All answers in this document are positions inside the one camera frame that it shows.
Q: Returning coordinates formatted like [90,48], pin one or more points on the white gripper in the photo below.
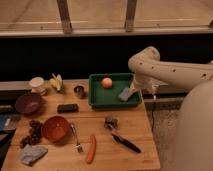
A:
[145,83]

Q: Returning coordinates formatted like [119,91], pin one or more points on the orange apple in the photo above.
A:
[106,83]

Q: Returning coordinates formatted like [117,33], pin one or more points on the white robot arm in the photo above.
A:
[193,142]

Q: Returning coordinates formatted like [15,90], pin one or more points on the red bowl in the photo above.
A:
[55,128]

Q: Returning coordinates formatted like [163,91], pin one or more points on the purple bowl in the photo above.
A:
[28,103]

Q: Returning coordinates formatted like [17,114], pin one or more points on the blue sponge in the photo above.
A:
[125,94]

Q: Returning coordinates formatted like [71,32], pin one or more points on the green plastic tray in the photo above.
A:
[100,98]

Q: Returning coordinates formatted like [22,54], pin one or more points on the small dark metal object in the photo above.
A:
[110,123]

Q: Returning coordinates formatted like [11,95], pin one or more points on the small metal cup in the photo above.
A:
[79,91]

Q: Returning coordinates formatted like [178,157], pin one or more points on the black rectangular block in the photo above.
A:
[67,108]

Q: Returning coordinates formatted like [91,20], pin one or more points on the peeled banana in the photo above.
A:
[56,82]

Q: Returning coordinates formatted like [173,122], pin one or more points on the orange carrot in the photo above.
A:
[92,150]

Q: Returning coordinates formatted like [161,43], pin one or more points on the metal fork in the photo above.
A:
[78,145]

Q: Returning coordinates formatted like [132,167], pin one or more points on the white cup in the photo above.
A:
[38,85]

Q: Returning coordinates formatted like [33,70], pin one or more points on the purple grapes bunch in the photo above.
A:
[34,136]

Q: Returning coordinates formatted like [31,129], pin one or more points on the grey cloth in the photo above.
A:
[30,154]

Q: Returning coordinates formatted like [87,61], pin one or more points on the black handled knife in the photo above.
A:
[126,143]

